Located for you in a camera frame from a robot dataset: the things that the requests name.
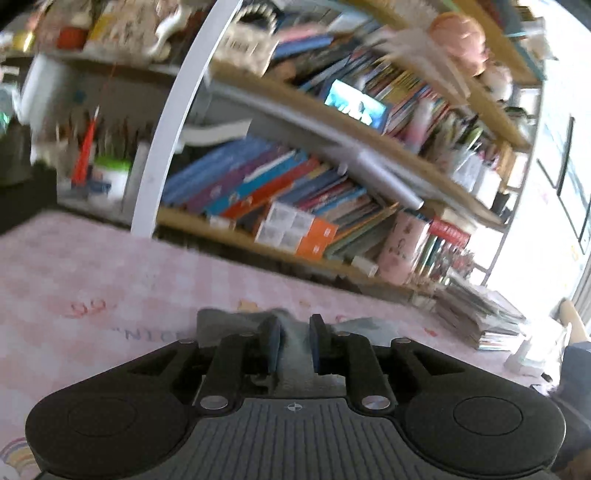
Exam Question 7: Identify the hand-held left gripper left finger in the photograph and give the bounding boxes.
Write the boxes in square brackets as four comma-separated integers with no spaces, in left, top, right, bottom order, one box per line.
[111,315,283,412]

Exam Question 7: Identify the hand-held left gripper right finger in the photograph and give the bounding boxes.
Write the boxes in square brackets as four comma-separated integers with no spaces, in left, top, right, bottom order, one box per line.
[308,314,467,412]

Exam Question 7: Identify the dark grey garment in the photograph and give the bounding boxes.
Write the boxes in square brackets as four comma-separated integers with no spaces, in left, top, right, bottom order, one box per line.
[195,305,398,400]

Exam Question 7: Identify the person's right forearm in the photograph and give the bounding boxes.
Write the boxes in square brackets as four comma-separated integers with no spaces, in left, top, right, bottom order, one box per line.
[558,298,591,347]

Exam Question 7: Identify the small white box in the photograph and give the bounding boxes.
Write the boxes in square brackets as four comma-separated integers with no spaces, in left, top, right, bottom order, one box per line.
[350,256,380,278]

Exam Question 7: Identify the orange and white boxes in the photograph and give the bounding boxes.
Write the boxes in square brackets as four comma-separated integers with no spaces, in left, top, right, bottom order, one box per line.
[253,200,339,260]

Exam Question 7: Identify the row of colourful books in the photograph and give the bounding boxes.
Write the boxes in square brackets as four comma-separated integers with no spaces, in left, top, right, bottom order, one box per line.
[161,136,400,264]

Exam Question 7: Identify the stack of magazines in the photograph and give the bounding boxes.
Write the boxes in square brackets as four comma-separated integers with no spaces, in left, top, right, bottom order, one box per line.
[434,277,529,354]

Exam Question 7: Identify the pink checked table cover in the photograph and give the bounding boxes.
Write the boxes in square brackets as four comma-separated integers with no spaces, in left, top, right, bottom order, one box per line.
[0,210,566,480]

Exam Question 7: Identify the flat red book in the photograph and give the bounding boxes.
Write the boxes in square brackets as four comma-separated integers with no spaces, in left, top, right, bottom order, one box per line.
[427,218,472,247]

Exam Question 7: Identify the white green jar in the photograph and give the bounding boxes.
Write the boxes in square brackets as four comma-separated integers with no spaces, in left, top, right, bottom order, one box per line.
[90,154,134,201]

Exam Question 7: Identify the shelf row of thin books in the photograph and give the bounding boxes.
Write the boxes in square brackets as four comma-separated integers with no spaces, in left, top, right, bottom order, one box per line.
[268,18,485,153]

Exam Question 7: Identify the doll head with pink hair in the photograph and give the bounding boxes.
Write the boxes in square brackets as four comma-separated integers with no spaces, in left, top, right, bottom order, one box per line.
[427,11,490,79]

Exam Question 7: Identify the white container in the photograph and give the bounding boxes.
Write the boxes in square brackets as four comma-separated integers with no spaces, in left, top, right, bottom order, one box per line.
[18,58,72,132]

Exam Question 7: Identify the wooden bookshelf with white frame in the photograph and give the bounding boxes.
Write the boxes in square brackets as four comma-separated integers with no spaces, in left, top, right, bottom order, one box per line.
[0,0,555,305]

